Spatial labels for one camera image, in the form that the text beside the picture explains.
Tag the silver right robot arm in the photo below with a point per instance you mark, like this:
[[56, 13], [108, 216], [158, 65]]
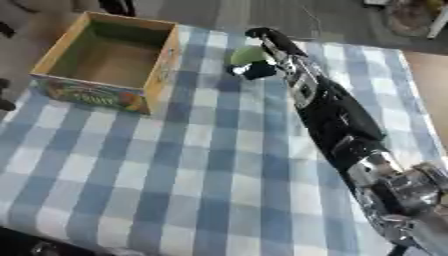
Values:
[[402, 190]]

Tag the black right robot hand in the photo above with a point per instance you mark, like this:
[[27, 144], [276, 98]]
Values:
[[341, 123]]

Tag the tan cardboard box green inside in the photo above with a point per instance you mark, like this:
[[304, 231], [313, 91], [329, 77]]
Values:
[[111, 63]]

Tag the white furniture leg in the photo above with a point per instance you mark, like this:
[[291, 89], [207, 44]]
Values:
[[438, 21]]

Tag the green round toy fruit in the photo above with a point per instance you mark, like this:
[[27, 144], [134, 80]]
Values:
[[246, 55]]

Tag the round tan bag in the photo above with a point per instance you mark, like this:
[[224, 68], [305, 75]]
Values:
[[408, 16]]

